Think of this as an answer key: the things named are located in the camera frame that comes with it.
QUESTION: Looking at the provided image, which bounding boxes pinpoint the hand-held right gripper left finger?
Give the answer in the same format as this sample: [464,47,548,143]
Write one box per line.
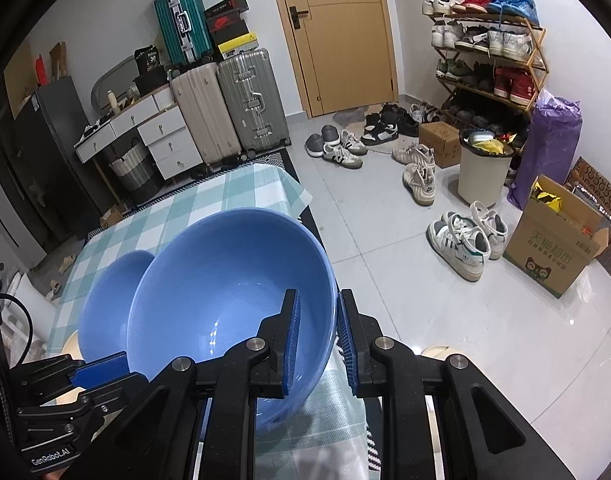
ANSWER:
[88,289,302,480]

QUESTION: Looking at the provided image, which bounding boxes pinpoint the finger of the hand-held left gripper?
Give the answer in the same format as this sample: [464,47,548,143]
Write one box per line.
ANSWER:
[16,375,151,441]
[8,352,131,397]

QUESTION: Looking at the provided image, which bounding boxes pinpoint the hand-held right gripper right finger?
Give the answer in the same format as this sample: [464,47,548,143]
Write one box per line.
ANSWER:
[337,289,579,480]

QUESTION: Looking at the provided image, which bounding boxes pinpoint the cream round plate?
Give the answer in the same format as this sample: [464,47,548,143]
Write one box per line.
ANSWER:
[60,330,86,391]

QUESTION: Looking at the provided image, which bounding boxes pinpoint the blue bowl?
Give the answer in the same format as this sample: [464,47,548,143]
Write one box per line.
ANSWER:
[127,210,339,431]
[78,251,156,363]

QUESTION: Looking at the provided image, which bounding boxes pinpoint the white electric kettle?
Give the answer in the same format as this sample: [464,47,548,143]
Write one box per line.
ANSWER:
[8,272,56,351]

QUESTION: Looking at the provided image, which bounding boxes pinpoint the white and green sneaker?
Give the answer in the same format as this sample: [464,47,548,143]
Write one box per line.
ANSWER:
[469,201,509,261]
[426,212,491,282]

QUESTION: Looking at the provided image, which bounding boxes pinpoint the worn white sneaker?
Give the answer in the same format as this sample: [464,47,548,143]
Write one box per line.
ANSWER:
[403,162,436,207]
[391,144,436,166]

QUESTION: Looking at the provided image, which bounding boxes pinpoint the woven laundry basket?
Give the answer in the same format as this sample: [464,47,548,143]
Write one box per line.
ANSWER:
[109,142,161,201]

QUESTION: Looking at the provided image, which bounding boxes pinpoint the black refrigerator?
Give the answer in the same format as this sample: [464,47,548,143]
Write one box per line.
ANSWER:
[0,75,101,246]

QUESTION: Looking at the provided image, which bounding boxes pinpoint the cluster of mixed shoes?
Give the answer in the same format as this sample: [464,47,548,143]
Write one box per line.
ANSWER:
[304,102,439,170]

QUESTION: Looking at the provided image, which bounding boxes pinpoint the cream trash bin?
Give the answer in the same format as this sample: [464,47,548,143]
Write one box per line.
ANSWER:
[458,130,513,206]

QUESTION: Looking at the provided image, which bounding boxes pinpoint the brown cardboard box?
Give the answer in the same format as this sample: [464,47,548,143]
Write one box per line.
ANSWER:
[419,121,461,168]

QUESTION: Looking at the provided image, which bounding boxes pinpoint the cardboard box with green print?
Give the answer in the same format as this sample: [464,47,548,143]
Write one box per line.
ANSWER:
[503,175,611,299]

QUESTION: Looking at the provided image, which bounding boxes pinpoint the grey doormat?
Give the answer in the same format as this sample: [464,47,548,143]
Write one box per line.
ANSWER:
[333,107,381,126]

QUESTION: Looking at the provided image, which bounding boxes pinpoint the white dressing table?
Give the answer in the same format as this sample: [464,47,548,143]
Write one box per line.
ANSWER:
[76,87,206,201]

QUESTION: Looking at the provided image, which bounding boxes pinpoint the beige suitcase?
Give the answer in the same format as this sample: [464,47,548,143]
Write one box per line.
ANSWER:
[170,62,244,166]

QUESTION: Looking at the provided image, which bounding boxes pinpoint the silver suitcase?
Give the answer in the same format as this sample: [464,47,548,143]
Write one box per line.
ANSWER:
[217,49,291,153]

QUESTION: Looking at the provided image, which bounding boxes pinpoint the purple plastic bag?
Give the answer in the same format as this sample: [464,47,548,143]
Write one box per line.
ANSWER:
[508,90,583,211]

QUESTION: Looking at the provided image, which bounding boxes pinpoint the black bag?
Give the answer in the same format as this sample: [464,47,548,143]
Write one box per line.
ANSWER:
[133,67,171,96]

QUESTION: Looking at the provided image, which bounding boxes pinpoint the arched grey mirror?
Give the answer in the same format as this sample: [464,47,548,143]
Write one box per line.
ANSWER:
[90,55,141,111]

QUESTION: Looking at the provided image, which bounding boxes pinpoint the brown patterned doormat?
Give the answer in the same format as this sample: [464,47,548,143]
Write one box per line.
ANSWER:
[565,157,611,277]

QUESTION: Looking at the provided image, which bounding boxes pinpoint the flat cardboard pieces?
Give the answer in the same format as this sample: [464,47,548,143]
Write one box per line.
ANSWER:
[6,42,69,106]

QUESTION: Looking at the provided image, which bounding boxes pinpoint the black printed packet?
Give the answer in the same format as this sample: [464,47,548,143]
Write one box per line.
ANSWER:
[134,46,161,76]

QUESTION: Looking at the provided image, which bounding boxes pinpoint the wooden door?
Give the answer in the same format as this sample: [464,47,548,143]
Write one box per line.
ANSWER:
[266,0,399,118]

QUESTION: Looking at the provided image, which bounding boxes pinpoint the plain black shoe box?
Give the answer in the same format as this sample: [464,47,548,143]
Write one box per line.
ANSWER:
[213,22,251,43]

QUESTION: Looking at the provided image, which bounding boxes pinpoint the wooden shoe rack with shoes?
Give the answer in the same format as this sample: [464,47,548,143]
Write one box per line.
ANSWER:
[422,0,541,131]

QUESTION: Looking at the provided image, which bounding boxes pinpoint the teal suitcase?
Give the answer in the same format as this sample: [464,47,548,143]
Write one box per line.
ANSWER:
[154,0,212,66]

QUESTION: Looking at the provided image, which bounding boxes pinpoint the black cable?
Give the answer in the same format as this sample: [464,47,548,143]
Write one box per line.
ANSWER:
[0,292,36,361]

